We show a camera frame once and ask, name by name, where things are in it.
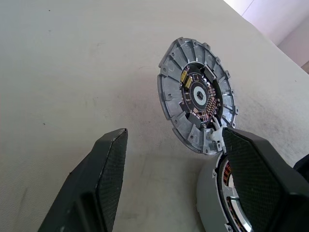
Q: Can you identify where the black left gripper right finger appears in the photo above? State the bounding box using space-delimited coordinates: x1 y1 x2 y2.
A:
221 127 309 232

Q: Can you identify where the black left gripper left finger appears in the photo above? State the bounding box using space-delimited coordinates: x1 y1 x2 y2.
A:
37 128 129 232

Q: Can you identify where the grey round motor housing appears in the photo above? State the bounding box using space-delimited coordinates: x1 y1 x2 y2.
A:
156 36 239 155

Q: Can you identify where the copper wound stator ring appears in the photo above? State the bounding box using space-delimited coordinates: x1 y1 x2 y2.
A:
196 151 255 232

